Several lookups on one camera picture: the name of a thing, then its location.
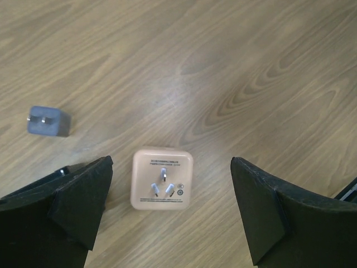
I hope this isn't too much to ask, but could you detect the small grey plug adapter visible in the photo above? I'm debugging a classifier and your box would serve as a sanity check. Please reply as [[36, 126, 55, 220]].
[[27, 106, 71, 137]]

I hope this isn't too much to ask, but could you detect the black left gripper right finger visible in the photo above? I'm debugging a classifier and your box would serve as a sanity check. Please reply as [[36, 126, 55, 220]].
[[230, 157, 356, 267]]

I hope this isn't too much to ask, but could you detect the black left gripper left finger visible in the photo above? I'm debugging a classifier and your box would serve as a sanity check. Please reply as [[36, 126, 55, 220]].
[[1, 156, 113, 267]]

